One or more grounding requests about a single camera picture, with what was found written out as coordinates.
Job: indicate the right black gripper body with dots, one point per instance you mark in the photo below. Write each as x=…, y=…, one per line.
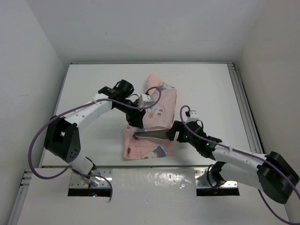
x=177, y=130

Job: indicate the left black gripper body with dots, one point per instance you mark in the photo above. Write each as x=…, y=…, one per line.
x=134, y=104

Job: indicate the grey pillow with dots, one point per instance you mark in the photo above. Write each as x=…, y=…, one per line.
x=159, y=134

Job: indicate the pink cartoon pillowcase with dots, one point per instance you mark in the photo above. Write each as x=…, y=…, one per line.
x=159, y=117

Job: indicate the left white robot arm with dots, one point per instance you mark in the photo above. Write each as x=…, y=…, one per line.
x=63, y=134

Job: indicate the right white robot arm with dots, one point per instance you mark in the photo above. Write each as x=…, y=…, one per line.
x=268, y=173

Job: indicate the white front cover panel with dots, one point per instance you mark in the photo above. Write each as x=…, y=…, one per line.
x=144, y=197

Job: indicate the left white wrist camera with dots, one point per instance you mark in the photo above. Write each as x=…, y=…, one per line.
x=145, y=101

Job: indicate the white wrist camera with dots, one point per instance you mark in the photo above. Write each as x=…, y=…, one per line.
x=192, y=116
x=145, y=101

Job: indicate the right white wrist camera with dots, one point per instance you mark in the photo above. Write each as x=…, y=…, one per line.
x=192, y=116

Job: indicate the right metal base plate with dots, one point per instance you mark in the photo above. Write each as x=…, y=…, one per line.
x=204, y=179

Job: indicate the metal base plate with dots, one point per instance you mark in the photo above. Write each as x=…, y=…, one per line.
x=204, y=179
x=100, y=181

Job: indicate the right aluminium rail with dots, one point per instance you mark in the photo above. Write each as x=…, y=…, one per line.
x=245, y=110

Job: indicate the aluminium rail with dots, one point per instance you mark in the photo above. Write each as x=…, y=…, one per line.
x=245, y=110
x=20, y=198

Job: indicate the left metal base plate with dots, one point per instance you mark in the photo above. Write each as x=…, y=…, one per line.
x=100, y=181

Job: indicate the left aluminium rail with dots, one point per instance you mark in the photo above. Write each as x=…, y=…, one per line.
x=20, y=198

